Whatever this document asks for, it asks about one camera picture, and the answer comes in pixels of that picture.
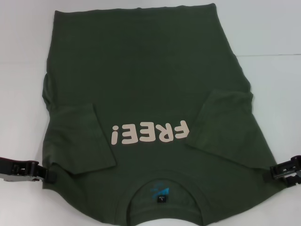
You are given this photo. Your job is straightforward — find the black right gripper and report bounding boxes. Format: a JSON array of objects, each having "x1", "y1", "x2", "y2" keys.
[{"x1": 263, "y1": 154, "x2": 301, "y2": 183}]

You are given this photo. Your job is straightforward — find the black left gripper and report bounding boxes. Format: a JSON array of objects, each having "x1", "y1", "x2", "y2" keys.
[{"x1": 0, "y1": 156, "x2": 57, "y2": 184}]

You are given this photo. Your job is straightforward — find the dark green FREE t-shirt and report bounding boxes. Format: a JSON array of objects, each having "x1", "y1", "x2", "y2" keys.
[{"x1": 41, "y1": 2, "x2": 280, "y2": 226}]

